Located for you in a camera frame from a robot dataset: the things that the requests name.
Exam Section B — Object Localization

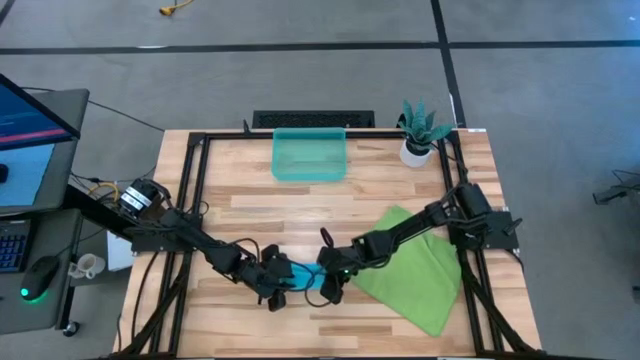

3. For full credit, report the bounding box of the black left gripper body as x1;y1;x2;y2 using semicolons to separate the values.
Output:
239;244;297;313

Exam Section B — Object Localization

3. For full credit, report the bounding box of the black computer mouse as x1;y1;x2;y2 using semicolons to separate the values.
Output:
18;255;60;303

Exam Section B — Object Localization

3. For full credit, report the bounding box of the green microfiber towel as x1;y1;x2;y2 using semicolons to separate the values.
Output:
349;204;464;339

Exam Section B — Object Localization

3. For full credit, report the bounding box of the artificial plant in white pot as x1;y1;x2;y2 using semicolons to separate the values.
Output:
397;97;455;169

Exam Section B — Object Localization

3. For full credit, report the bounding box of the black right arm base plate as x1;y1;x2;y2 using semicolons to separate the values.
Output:
446;209;520;251

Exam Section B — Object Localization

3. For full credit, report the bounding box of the computer monitor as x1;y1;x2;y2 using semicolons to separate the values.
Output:
0;73;90;217

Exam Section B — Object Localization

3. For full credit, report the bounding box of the grey computer desk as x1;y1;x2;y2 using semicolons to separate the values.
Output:
0;88;91;335

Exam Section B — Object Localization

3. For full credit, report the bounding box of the white box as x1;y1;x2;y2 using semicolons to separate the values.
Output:
106;236;135;272

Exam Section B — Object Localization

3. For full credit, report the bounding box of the blue microfiber towel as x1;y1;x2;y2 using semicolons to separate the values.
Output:
287;261;329;293

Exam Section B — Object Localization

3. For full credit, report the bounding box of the black backlit keyboard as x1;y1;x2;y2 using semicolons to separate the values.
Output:
0;219;33;274

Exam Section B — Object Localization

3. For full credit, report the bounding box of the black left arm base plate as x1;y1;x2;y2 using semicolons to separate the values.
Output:
130;212;204;253

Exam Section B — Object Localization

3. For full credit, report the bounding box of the yellow cable bundle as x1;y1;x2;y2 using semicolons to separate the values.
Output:
87;180;122;207

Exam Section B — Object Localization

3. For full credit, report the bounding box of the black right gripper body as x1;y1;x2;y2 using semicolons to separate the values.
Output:
316;238;382;306

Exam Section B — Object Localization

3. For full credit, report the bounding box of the black aluminium table frame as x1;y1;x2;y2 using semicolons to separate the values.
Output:
118;129;547;359

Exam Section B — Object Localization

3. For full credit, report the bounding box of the white mug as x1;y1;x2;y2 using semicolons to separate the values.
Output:
68;252;107;280

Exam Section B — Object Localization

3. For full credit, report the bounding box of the yellow floor cable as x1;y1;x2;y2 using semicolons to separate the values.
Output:
158;0;194;17

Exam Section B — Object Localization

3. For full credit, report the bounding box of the teal translucent plastic basket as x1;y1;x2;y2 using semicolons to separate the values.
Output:
271;126;349;183

